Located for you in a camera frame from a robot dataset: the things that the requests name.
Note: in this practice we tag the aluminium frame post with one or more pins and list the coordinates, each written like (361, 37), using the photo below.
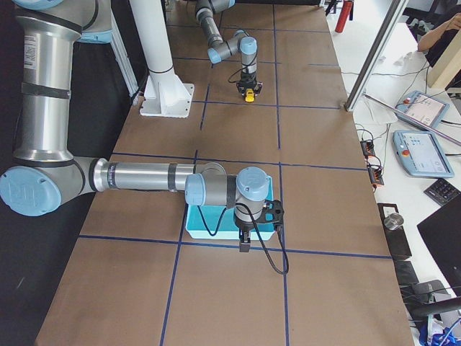
(388, 25)

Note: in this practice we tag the upper orange black connector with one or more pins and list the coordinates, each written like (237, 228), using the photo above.
(368, 147)

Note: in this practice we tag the black keyboard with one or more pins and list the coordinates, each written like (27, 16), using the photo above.
(441, 192)

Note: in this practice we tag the orange black connector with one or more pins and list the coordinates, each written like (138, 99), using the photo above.
(368, 147)
(375, 175)

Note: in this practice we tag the teach pendant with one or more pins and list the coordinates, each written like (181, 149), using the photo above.
(420, 154)
(423, 108)

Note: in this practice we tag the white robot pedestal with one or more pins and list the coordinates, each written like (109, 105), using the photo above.
(165, 94)

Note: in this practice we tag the silver metal cup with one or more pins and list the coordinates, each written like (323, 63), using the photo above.
(393, 221)

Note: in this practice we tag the turquoise plastic bin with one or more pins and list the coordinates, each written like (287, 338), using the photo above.
(227, 229)

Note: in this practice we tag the black laptop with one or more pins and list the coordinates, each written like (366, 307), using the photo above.
(441, 234)

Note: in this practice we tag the black box under cup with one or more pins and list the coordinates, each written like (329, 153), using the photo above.
(396, 238)

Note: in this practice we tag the red fire extinguisher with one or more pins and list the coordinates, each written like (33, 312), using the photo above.
(345, 15)

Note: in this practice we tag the lower teach pendant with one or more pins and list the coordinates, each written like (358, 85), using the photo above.
(420, 154)

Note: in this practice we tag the seated person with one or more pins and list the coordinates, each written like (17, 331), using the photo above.
(436, 41)

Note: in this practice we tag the lower orange black connector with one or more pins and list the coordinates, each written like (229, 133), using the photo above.
(375, 175)

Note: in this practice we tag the upper teach pendant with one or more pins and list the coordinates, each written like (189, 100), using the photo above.
(423, 108)

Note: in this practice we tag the yellow beetle toy car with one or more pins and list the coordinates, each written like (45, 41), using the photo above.
(249, 95)

